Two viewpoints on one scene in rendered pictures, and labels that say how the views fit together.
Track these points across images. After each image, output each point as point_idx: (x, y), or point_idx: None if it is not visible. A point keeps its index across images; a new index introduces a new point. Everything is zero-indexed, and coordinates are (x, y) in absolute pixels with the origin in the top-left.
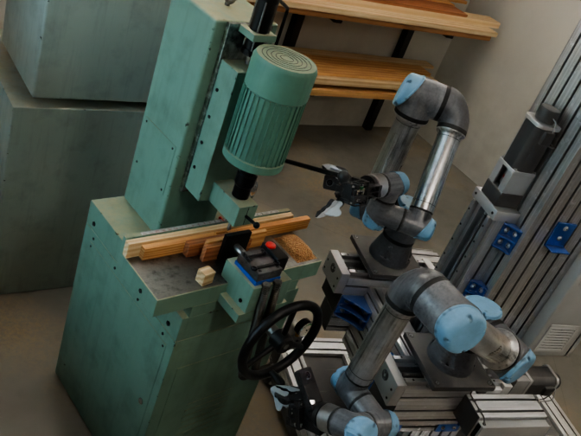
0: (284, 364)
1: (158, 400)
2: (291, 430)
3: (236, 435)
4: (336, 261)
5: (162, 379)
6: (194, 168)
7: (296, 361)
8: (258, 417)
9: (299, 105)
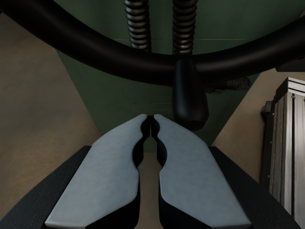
0: (249, 57)
1: (77, 85)
2: (267, 165)
3: (216, 145)
4: None
5: (56, 52)
6: None
7: (301, 104)
8: (243, 138)
9: None
